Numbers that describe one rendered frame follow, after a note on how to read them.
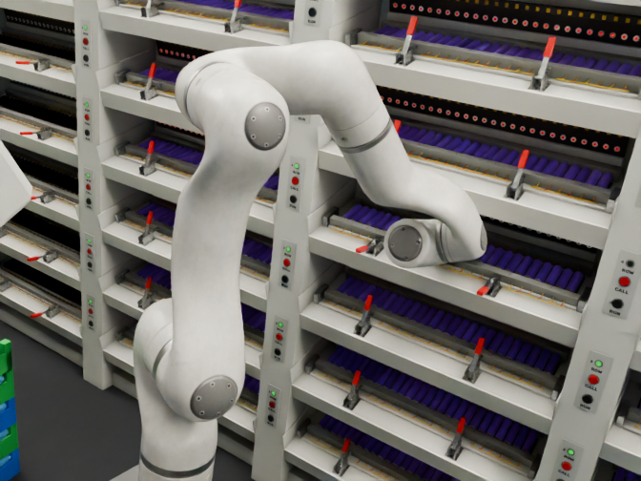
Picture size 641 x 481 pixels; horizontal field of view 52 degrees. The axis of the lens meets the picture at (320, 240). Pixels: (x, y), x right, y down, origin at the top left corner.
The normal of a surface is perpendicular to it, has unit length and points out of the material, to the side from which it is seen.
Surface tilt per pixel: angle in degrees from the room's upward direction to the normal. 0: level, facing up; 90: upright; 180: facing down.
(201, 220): 89
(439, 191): 36
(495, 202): 105
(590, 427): 90
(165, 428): 31
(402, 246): 75
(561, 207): 15
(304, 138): 90
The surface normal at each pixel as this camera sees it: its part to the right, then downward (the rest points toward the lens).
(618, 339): -0.55, 0.26
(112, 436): 0.11, -0.92
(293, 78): -0.32, 0.48
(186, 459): 0.39, 0.34
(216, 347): 0.50, -0.08
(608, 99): -0.04, -0.82
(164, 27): -0.55, 0.49
